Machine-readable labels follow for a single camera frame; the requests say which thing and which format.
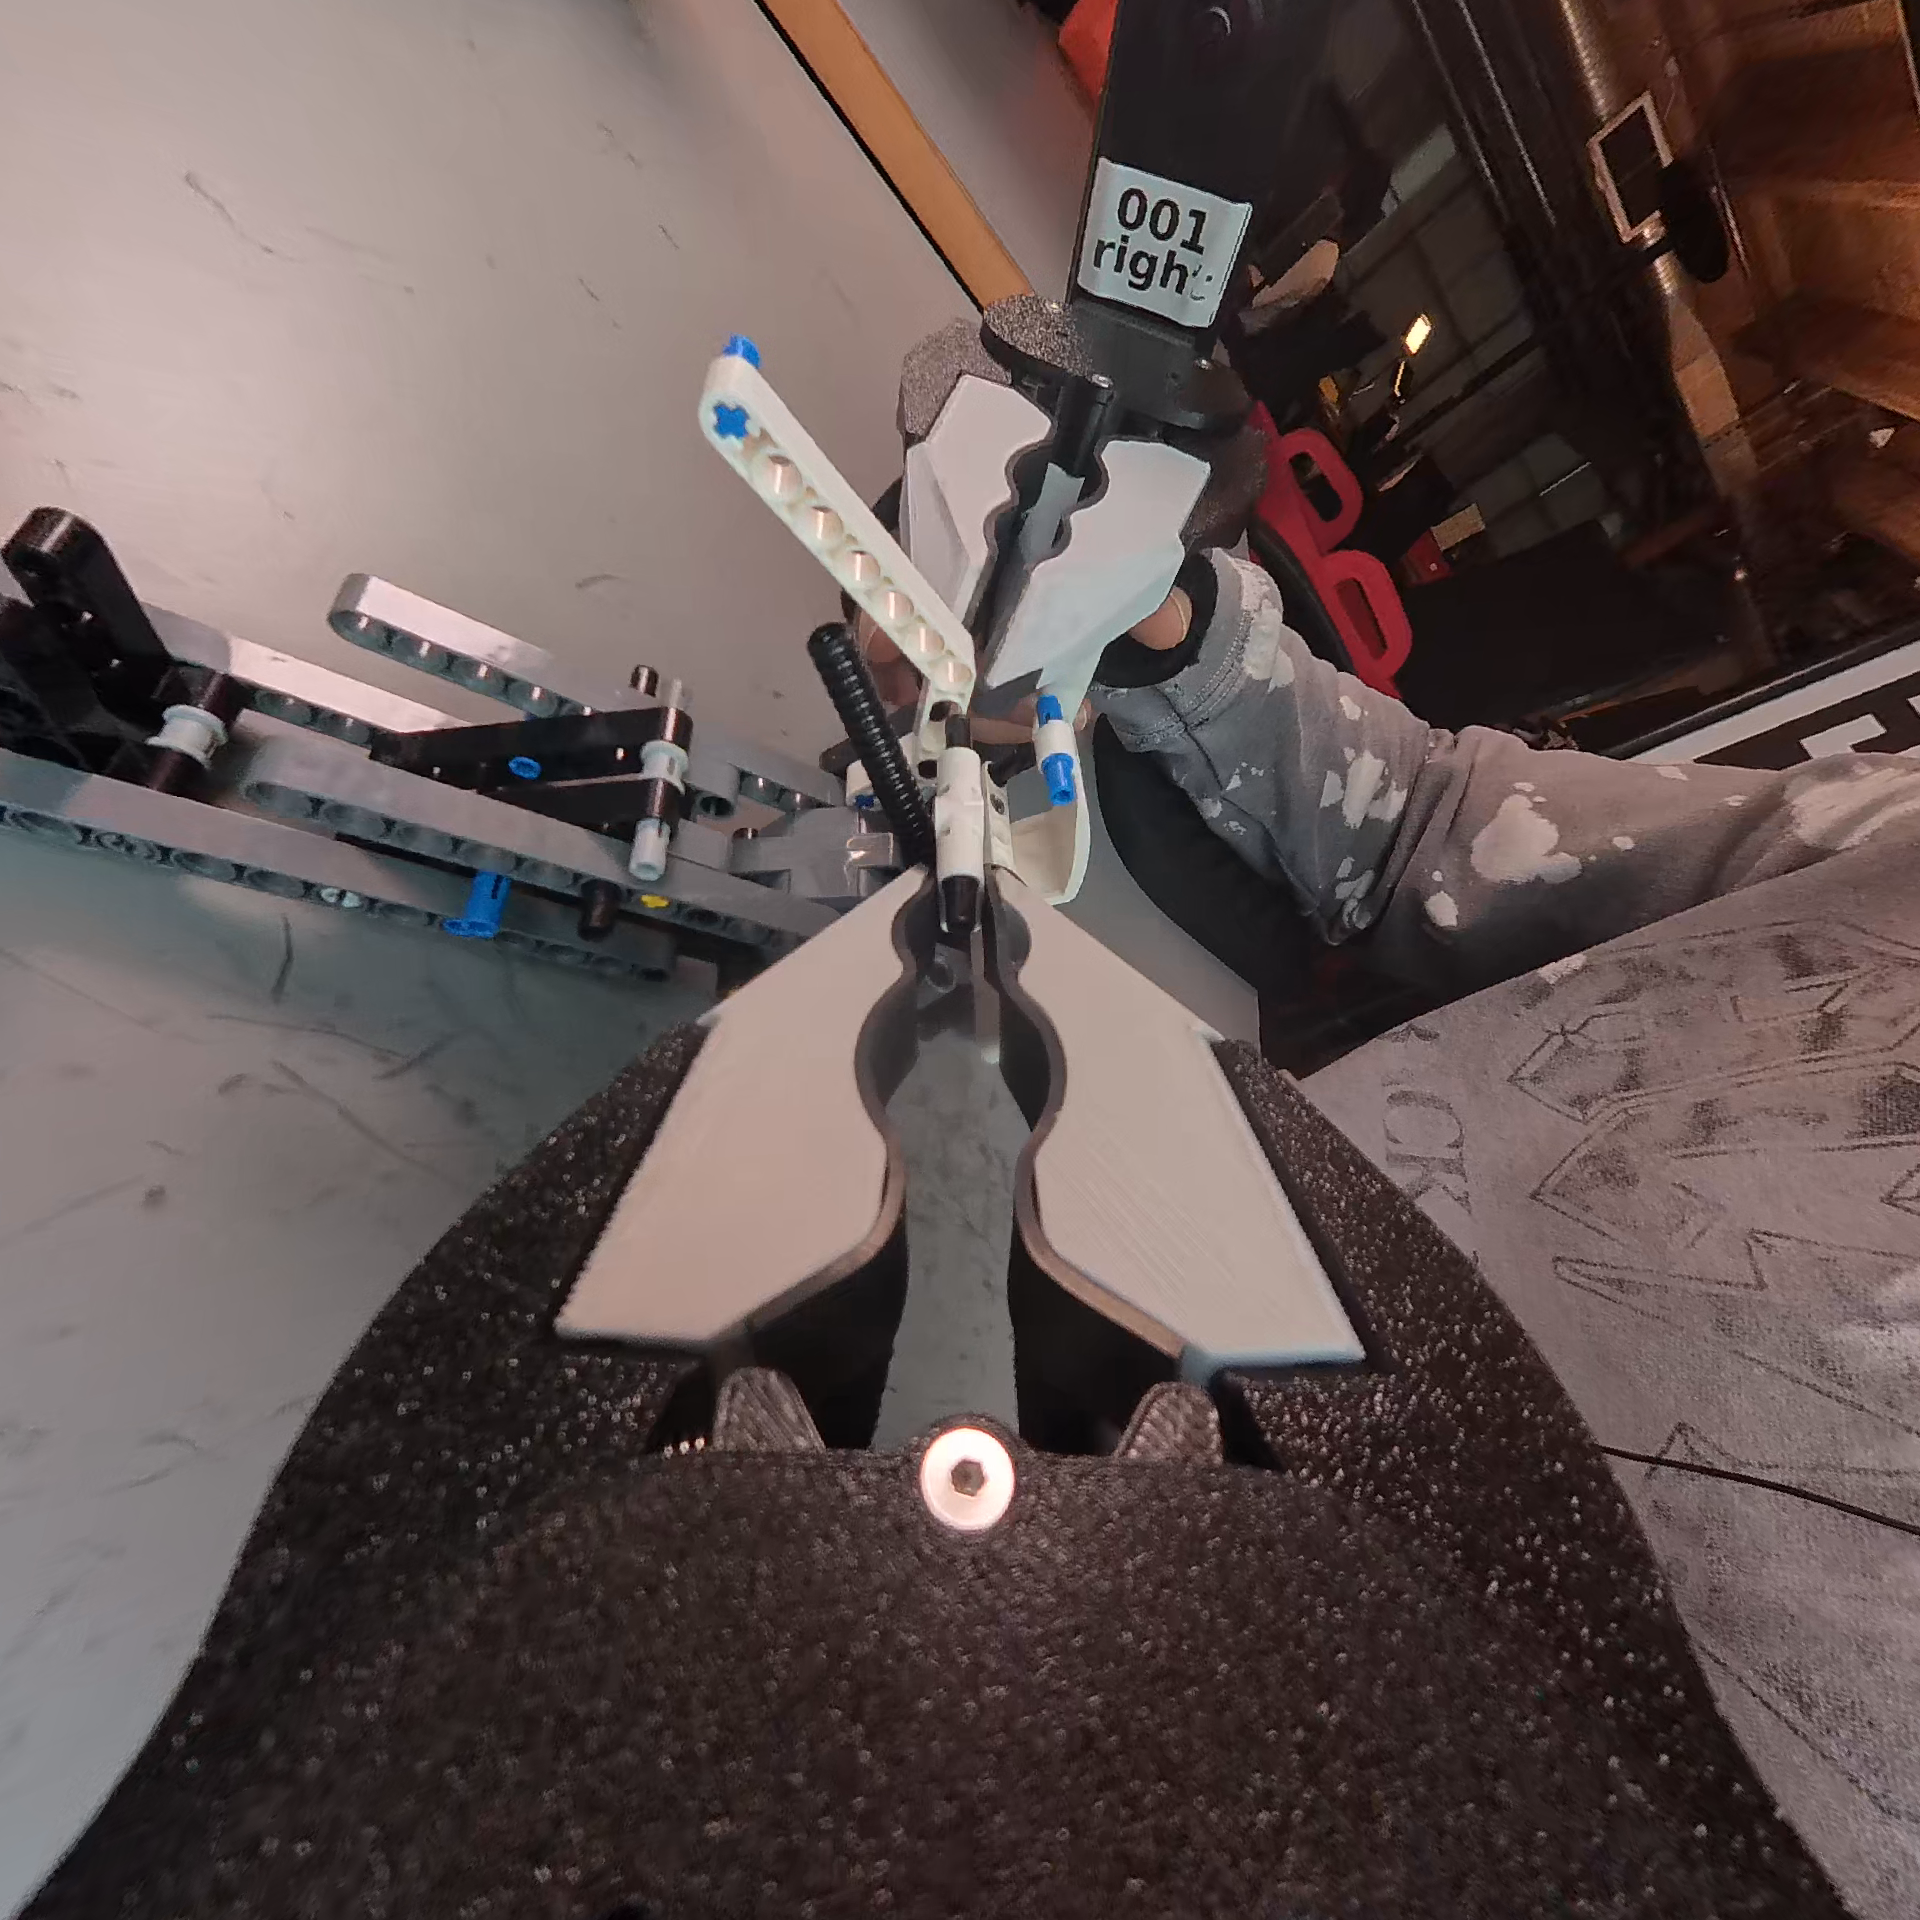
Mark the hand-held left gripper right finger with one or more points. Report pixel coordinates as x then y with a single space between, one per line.
1169 1201

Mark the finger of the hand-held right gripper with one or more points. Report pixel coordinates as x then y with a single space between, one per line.
961 451
1123 555

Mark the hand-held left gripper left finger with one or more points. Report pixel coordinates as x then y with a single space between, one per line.
736 1186

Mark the white spotted toy panel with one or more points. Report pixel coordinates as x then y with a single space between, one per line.
1069 810

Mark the white square toy connector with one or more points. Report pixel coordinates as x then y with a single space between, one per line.
964 810

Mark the black toy pin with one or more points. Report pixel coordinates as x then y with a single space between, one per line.
953 907

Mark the grey black toy chassis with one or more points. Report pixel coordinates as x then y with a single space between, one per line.
452 750

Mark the person's right forearm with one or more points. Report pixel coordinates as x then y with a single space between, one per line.
1424 839

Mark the grey desk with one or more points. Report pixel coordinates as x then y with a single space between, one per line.
375 302

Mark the person's right hand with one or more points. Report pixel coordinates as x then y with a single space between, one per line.
1162 617

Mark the orange plastic object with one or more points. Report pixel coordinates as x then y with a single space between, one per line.
1081 38

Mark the grey table orange edge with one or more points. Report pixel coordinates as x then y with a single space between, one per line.
973 120

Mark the red plastic object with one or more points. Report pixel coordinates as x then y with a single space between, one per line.
1335 568

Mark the black white marker board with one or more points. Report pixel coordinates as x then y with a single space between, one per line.
1800 720

